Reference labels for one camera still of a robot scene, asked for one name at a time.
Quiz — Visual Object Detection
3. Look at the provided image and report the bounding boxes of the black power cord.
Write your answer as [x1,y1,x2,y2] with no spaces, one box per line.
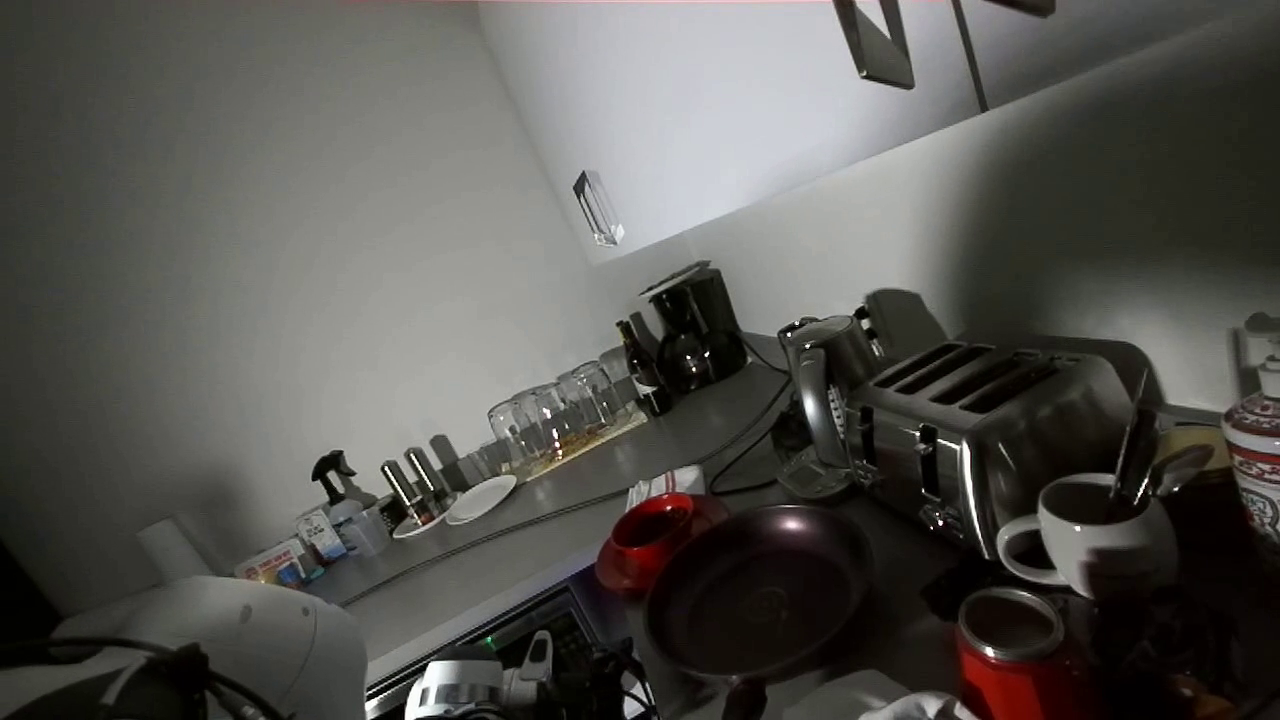
[510,337,805,535]

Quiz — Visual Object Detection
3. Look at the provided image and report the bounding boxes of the white patterned cloth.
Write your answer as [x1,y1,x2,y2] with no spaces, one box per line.
[774,664,979,720]

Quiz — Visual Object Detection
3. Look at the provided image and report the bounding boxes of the red bowl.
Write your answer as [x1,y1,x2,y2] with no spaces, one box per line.
[593,487,718,602]

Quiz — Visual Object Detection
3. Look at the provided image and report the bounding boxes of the white ceramic mug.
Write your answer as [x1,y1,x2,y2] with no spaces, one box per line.
[992,467,1185,602]

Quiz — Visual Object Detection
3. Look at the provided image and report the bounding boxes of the white plate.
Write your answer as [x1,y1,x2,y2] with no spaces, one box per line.
[441,471,523,531]

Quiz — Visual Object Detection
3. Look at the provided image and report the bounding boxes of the patterned ceramic jar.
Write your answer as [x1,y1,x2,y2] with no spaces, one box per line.
[1214,393,1280,545]

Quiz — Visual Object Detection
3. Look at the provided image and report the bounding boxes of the black robot wrist cable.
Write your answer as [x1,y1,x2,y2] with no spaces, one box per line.
[0,637,299,720]

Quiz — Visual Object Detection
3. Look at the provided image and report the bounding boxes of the dark wine bottle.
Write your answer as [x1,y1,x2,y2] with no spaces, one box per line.
[613,313,680,422]

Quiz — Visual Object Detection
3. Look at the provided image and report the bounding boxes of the dark spoon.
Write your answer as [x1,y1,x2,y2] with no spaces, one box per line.
[1108,372,1165,514]

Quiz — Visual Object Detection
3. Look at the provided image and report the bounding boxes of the black-pump soap dispenser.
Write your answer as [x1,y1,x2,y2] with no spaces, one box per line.
[302,447,384,541]

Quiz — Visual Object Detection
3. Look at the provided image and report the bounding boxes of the black coffee maker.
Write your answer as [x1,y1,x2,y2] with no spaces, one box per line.
[634,258,753,404]

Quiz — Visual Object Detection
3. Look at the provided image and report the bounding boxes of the chrome four-slot toaster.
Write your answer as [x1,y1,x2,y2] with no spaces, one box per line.
[852,333,1166,562]

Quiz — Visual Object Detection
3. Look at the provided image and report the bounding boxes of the white napkin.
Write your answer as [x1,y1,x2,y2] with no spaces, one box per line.
[622,459,713,522]

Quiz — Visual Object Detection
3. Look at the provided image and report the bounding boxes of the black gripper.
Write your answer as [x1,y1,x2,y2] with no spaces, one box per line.
[549,637,659,720]

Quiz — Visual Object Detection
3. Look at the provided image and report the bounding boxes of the dark grey boxy appliance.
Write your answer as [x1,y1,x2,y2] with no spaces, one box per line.
[852,286,952,368]

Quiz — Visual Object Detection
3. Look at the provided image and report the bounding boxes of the dark metal shaker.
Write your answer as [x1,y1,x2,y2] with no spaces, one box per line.
[427,434,470,495]
[374,456,421,529]
[401,443,450,522]

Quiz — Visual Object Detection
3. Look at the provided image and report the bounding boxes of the small white saucer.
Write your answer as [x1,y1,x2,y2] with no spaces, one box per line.
[389,514,450,545]

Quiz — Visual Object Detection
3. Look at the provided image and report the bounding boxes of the clear drinking glass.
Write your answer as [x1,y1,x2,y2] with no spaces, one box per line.
[483,393,553,479]
[593,350,642,425]
[553,364,621,447]
[523,379,578,459]

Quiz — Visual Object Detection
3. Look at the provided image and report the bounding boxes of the dark frying pan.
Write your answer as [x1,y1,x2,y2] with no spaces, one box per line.
[638,501,881,720]

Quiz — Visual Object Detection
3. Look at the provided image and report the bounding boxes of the red metal canister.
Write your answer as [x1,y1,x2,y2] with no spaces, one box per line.
[949,583,1110,720]

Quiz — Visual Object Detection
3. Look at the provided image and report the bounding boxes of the white paper roll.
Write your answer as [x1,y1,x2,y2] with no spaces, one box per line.
[130,517,219,594]

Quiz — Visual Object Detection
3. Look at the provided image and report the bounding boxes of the steel electric kettle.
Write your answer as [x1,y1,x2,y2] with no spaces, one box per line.
[774,313,890,505]

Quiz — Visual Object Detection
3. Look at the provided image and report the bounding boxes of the white upper kitchen cabinet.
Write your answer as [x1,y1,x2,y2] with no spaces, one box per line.
[470,0,1280,271]

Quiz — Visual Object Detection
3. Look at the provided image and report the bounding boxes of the metal utensil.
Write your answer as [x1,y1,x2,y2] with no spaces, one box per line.
[1139,443,1220,509]

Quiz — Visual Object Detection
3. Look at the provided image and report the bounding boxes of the colourful small box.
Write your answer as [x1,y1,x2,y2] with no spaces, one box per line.
[231,535,326,594]

